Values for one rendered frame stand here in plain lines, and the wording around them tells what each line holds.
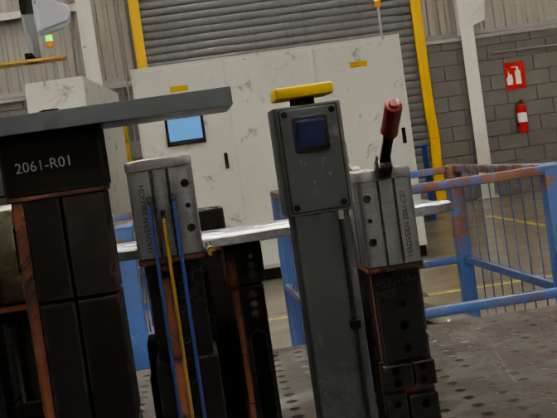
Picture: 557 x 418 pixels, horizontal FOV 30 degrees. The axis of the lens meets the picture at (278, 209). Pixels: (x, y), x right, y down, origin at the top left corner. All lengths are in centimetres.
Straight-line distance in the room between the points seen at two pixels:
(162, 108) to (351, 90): 831
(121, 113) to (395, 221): 38
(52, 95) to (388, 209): 808
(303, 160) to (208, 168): 811
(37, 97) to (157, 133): 107
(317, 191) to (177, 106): 17
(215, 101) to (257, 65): 821
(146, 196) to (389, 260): 30
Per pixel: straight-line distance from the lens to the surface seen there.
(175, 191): 120
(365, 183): 123
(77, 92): 920
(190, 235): 121
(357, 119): 930
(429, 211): 136
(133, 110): 102
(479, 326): 211
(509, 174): 324
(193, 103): 102
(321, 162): 106
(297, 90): 106
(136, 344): 319
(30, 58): 134
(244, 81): 921
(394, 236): 124
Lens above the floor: 109
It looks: 3 degrees down
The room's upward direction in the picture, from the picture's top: 8 degrees counter-clockwise
